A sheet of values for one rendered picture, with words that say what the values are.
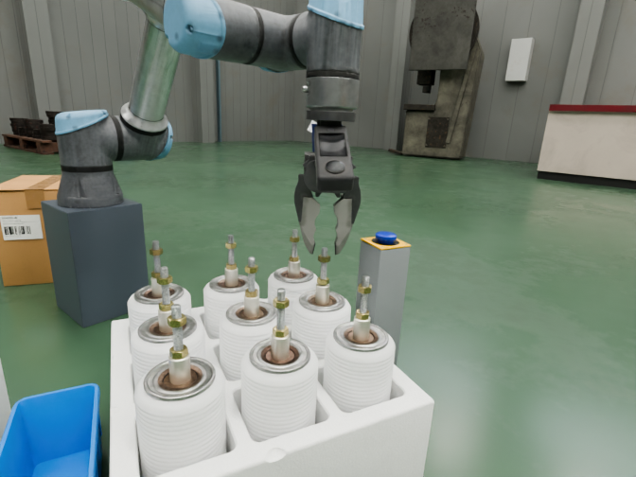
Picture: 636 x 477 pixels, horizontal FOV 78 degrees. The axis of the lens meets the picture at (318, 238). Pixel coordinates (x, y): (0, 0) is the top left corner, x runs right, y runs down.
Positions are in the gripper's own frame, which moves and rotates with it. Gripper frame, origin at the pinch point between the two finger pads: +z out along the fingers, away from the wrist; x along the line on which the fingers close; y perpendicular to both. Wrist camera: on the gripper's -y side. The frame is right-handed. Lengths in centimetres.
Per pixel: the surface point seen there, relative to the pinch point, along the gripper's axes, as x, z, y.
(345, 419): -2.3, 16.6, -17.8
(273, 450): 6.4, 16.8, -22.2
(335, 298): -2.3, 9.2, 1.3
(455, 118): -251, -31, 599
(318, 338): 0.6, 13.5, -4.0
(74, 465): 38, 34, -7
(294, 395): 4.2, 11.9, -19.1
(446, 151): -246, 22, 605
